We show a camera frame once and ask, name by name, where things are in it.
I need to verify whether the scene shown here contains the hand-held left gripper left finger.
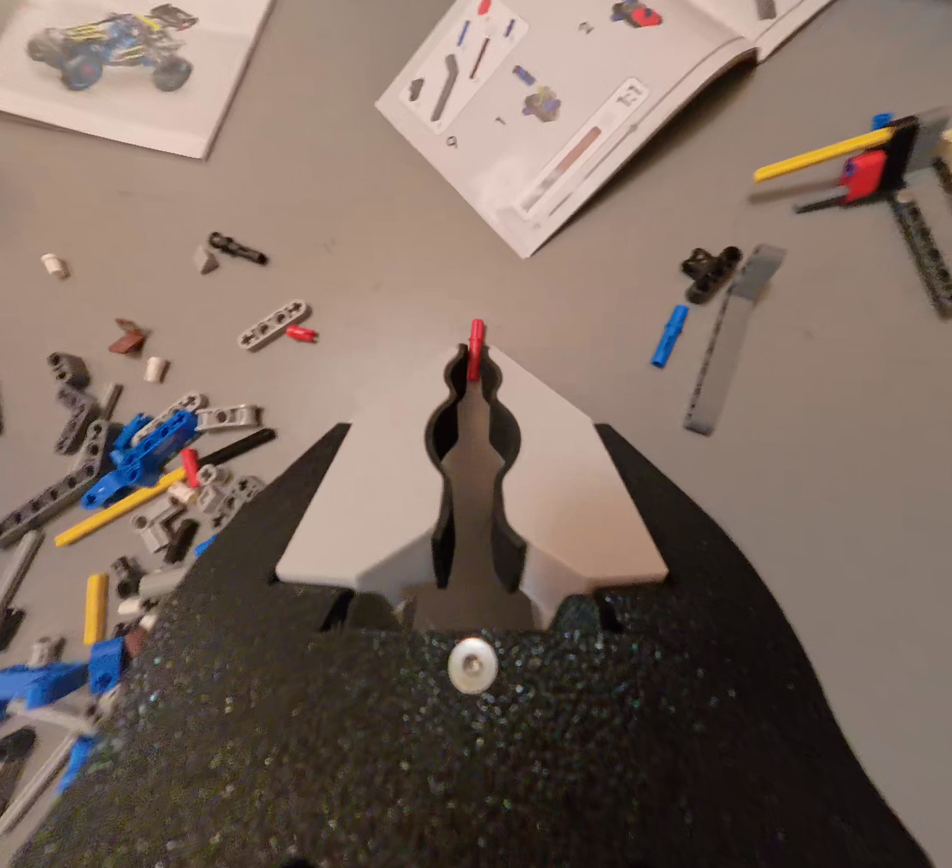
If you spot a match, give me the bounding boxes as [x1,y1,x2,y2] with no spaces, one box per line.
[275,346,474,605]

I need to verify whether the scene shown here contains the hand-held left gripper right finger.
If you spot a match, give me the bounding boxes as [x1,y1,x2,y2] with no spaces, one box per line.
[479,346,670,629]

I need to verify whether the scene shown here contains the pile of lego pieces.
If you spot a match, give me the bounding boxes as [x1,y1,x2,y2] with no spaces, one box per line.
[0,351,278,820]

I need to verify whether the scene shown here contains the black lego connector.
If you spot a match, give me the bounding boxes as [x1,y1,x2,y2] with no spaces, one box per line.
[680,246,744,305]

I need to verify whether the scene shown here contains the blue lego pin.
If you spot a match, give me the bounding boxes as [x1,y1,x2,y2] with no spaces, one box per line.
[650,304,691,369]

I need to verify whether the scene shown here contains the light grey lego beam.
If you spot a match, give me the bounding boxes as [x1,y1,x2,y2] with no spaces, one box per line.
[237,299,311,352]

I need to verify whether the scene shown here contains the dark grey bent lego beam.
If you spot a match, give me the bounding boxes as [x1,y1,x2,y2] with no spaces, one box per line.
[682,244,788,436]

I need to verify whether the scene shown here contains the black lego pin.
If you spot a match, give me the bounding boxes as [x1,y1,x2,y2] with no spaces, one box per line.
[207,231,269,267]

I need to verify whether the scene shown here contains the partly built lego assembly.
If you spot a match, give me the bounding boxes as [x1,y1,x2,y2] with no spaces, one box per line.
[751,108,952,322]

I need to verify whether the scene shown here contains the open lego instruction booklet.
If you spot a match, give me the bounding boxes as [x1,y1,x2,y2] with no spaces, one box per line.
[374,0,940,259]

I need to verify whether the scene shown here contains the closed lego instruction booklet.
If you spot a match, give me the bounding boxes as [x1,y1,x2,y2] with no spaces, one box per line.
[0,0,282,161]

